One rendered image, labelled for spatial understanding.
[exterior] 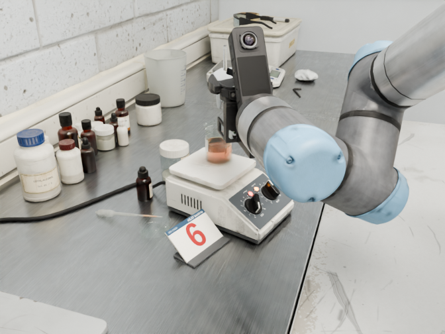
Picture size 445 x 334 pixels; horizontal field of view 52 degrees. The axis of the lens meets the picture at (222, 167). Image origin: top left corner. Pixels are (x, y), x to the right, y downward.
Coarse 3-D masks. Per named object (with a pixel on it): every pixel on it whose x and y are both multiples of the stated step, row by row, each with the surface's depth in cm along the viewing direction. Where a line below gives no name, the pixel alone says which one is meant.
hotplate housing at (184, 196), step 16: (176, 176) 82; (256, 176) 83; (176, 192) 81; (192, 192) 79; (208, 192) 77; (224, 192) 77; (176, 208) 83; (192, 208) 80; (208, 208) 78; (224, 208) 76; (288, 208) 81; (224, 224) 77; (240, 224) 75; (272, 224) 77; (256, 240) 75
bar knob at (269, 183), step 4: (268, 180) 81; (268, 184) 80; (272, 184) 80; (264, 188) 81; (268, 188) 81; (272, 188) 80; (276, 188) 80; (264, 192) 80; (268, 192) 81; (272, 192) 80; (276, 192) 79; (268, 196) 80; (272, 196) 80; (276, 196) 80
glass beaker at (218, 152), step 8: (208, 120) 82; (216, 120) 83; (208, 128) 79; (216, 128) 84; (208, 136) 80; (216, 136) 79; (208, 144) 81; (216, 144) 80; (224, 144) 80; (232, 144) 82; (208, 152) 81; (216, 152) 81; (224, 152) 81; (232, 152) 83; (208, 160) 82; (216, 160) 81; (224, 160) 81
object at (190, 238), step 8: (200, 216) 77; (192, 224) 75; (200, 224) 76; (208, 224) 77; (176, 232) 73; (184, 232) 73; (192, 232) 74; (200, 232) 75; (208, 232) 76; (216, 232) 77; (176, 240) 72; (184, 240) 73; (192, 240) 73; (200, 240) 74; (208, 240) 75; (184, 248) 72; (192, 248) 73
